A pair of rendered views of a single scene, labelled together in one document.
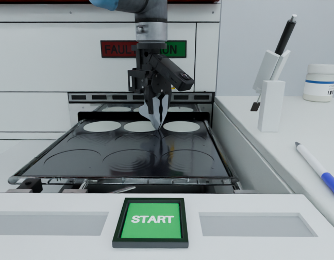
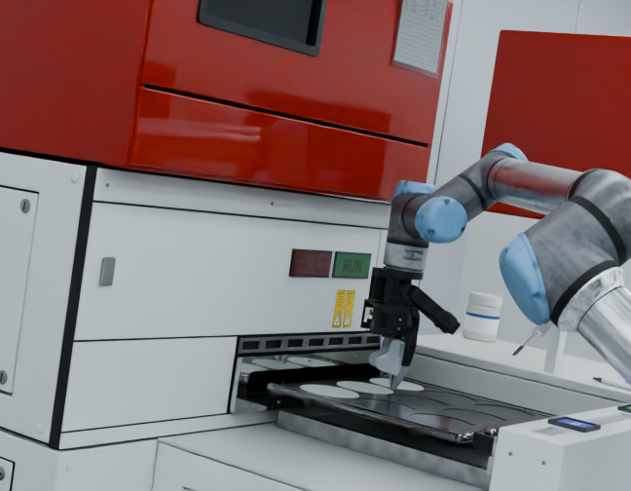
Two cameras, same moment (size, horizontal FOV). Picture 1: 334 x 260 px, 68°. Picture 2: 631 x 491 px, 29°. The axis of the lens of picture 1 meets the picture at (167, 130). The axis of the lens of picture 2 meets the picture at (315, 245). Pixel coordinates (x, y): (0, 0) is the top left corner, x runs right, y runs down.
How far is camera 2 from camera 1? 1.94 m
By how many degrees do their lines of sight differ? 56
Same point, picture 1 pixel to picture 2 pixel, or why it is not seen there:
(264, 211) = not seen: outside the picture
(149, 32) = (423, 260)
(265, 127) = (555, 369)
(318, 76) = (490, 309)
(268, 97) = (559, 341)
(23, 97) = (179, 349)
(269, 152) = (593, 385)
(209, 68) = not seen: hidden behind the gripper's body
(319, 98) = (491, 337)
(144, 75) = (407, 313)
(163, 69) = (434, 307)
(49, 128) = (199, 408)
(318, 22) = not seen: hidden behind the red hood
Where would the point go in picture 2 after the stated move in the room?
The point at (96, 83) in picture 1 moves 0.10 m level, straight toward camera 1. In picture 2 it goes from (274, 319) to (329, 329)
